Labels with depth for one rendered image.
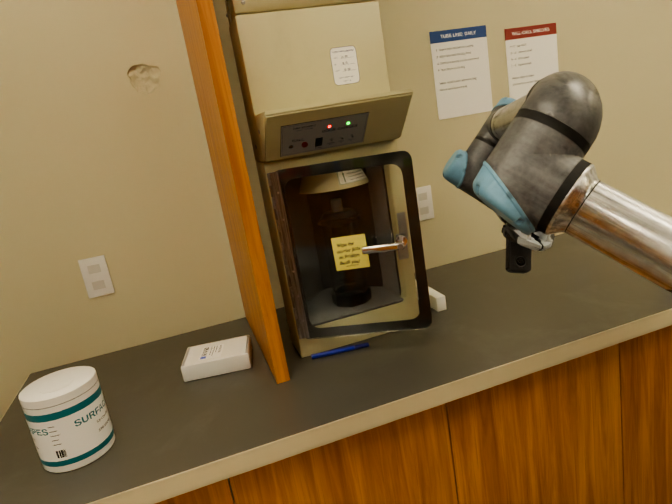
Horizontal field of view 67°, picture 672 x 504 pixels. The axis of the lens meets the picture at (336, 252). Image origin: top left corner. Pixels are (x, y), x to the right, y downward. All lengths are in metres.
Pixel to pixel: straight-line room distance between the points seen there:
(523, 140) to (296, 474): 0.72
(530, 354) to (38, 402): 0.94
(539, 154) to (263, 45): 0.64
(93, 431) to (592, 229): 0.91
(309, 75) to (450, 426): 0.80
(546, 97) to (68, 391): 0.92
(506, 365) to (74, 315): 1.17
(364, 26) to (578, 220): 0.68
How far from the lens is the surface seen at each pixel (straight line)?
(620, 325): 1.29
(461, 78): 1.82
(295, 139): 1.08
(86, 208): 1.57
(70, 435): 1.07
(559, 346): 1.19
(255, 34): 1.16
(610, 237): 0.77
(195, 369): 1.27
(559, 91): 0.80
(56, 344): 1.67
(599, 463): 1.46
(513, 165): 0.77
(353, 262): 1.13
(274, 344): 1.12
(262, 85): 1.14
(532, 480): 1.34
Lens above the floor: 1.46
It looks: 14 degrees down
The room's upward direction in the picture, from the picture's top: 10 degrees counter-clockwise
